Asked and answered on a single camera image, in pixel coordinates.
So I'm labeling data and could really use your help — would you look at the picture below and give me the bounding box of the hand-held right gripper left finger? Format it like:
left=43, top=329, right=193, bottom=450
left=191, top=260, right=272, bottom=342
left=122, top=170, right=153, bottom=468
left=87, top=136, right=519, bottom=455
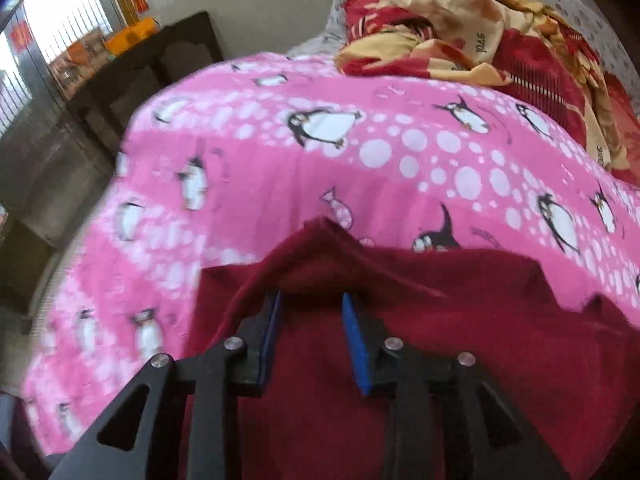
left=47, top=290, right=284, bottom=480

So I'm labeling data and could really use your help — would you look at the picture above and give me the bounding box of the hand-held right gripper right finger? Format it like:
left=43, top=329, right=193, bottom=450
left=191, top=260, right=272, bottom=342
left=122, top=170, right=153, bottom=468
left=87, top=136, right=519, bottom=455
left=341, top=292, right=571, bottom=480

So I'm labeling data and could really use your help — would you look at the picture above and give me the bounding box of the dark red sweater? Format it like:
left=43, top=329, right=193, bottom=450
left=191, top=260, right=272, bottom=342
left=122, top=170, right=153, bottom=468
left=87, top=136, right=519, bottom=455
left=180, top=216, right=640, bottom=480

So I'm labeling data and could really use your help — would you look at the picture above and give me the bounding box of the pink penguin print blanket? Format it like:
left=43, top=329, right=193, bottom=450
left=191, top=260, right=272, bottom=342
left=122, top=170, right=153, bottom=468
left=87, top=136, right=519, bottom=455
left=22, top=52, right=640, bottom=456

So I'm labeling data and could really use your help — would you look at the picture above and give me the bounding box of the dark wooden table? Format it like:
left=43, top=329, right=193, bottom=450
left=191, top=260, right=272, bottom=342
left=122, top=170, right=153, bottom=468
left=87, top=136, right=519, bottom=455
left=65, top=10, right=226, bottom=161

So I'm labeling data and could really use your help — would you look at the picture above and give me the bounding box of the orange plastic basket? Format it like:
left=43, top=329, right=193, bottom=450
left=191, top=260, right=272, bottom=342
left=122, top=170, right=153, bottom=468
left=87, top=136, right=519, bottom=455
left=104, top=16, right=160, bottom=58

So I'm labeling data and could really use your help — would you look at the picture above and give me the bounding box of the orange cardboard box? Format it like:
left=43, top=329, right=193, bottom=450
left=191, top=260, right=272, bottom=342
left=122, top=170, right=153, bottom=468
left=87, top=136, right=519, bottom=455
left=47, top=27, right=113, bottom=91

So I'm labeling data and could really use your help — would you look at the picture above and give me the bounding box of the red and yellow floral quilt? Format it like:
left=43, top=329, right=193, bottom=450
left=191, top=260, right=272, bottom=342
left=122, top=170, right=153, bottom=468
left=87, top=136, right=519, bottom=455
left=335, top=0, right=640, bottom=181

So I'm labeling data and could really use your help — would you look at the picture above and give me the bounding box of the barred window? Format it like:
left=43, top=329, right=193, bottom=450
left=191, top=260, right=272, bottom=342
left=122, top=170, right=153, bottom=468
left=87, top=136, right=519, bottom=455
left=0, top=0, right=126, bottom=131

